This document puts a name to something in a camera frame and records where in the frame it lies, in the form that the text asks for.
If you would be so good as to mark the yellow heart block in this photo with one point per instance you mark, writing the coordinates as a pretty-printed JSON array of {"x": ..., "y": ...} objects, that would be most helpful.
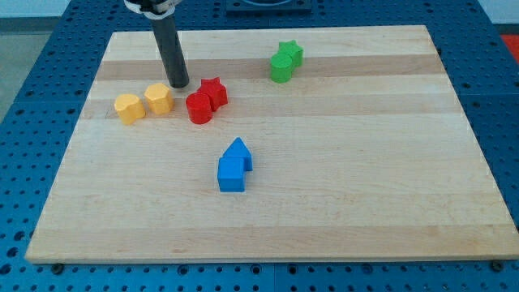
[{"x": 129, "y": 108}]

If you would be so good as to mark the wooden board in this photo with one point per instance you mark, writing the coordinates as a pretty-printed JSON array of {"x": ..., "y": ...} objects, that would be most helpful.
[{"x": 365, "y": 154}]

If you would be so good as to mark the blue cube block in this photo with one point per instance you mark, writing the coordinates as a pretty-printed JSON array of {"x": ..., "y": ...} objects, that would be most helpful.
[{"x": 231, "y": 174}]

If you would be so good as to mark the white rod mounting collar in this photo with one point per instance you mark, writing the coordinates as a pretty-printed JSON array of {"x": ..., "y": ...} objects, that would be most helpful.
[{"x": 152, "y": 9}]

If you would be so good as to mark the yellow hexagon block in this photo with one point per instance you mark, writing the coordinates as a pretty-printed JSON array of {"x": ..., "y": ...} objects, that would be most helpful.
[{"x": 159, "y": 98}]

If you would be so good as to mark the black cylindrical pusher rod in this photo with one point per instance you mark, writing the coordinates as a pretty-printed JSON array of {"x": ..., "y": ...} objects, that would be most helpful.
[{"x": 170, "y": 49}]

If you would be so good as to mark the red star block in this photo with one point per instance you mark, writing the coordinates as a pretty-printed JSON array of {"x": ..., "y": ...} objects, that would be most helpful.
[{"x": 216, "y": 91}]

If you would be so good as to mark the blue triangle block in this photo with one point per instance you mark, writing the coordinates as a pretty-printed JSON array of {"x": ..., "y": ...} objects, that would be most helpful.
[{"x": 239, "y": 149}]

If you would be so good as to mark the green cylinder block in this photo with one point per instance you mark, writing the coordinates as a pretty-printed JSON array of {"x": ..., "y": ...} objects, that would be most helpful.
[{"x": 281, "y": 66}]

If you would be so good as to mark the red cylinder block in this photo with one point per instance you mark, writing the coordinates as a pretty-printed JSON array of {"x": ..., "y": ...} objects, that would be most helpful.
[{"x": 199, "y": 107}]

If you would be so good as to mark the green star block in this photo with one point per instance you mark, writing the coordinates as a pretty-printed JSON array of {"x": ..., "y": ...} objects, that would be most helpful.
[{"x": 294, "y": 50}]

